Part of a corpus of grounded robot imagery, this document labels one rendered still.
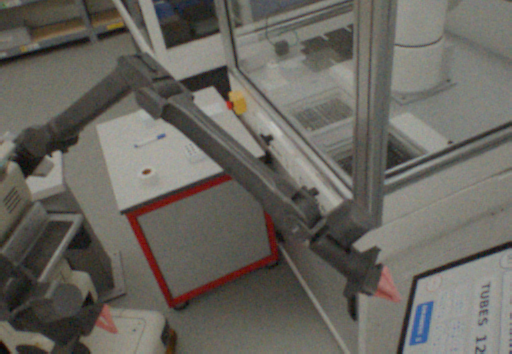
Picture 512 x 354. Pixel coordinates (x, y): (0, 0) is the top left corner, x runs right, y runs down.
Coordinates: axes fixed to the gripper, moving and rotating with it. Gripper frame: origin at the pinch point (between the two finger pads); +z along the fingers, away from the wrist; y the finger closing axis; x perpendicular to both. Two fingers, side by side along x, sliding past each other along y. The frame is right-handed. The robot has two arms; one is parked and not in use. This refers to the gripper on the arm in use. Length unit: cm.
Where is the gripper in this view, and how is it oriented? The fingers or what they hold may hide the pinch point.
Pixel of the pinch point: (395, 298)
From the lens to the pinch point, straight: 93.8
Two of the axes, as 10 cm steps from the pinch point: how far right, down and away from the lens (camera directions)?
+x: -4.6, 4.7, 7.5
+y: 4.2, -6.3, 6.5
